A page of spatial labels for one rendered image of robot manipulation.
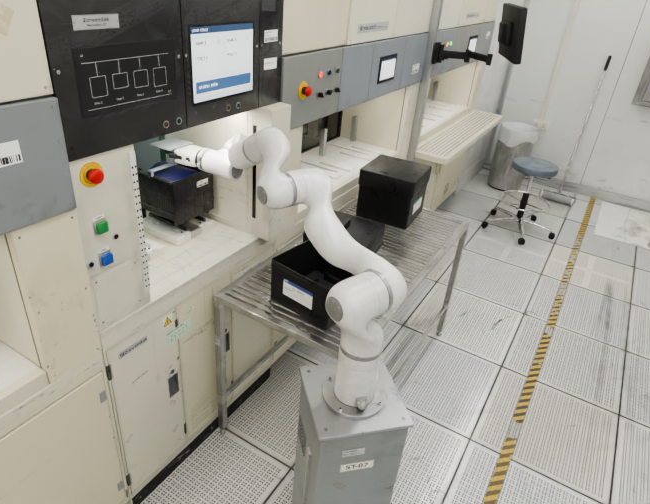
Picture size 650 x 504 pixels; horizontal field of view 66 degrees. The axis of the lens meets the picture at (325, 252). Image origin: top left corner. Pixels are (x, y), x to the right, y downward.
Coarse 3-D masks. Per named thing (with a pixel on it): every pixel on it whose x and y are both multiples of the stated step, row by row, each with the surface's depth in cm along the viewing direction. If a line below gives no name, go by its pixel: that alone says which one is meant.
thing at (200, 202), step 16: (160, 144) 186; (176, 144) 187; (144, 176) 188; (192, 176) 189; (208, 176) 196; (144, 192) 191; (160, 192) 186; (176, 192) 184; (192, 192) 191; (208, 192) 199; (144, 208) 195; (160, 208) 190; (176, 208) 187; (192, 208) 194; (208, 208) 203; (176, 224) 190
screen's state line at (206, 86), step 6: (222, 78) 157; (228, 78) 159; (234, 78) 162; (240, 78) 164; (246, 78) 167; (198, 84) 149; (204, 84) 151; (210, 84) 153; (216, 84) 156; (222, 84) 158; (228, 84) 160; (234, 84) 163; (240, 84) 165; (198, 90) 150; (204, 90) 152; (210, 90) 154
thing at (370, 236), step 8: (344, 216) 231; (352, 216) 232; (344, 224) 217; (352, 224) 224; (360, 224) 225; (368, 224) 226; (376, 224) 227; (384, 224) 227; (304, 232) 214; (352, 232) 218; (360, 232) 218; (368, 232) 219; (376, 232) 220; (304, 240) 215; (360, 240) 212; (368, 240) 213; (376, 240) 219; (368, 248) 210; (376, 248) 224
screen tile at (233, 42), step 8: (232, 40) 155; (240, 40) 158; (232, 48) 157; (240, 48) 160; (248, 48) 163; (240, 56) 161; (248, 56) 164; (232, 64) 159; (240, 64) 162; (248, 64) 165
